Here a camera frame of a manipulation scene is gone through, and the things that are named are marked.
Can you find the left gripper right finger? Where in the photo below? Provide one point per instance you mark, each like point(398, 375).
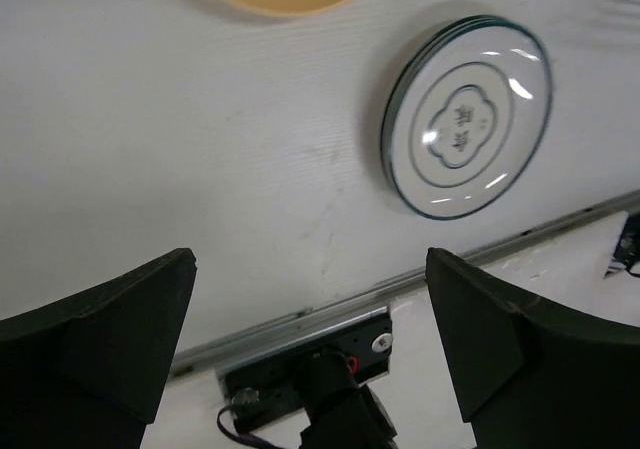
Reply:
point(529, 372)

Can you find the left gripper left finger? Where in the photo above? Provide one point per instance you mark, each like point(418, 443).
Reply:
point(89, 370)

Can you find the green rim text plate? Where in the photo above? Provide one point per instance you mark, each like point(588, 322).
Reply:
point(422, 45)

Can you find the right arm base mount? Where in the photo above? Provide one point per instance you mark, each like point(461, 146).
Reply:
point(625, 257)

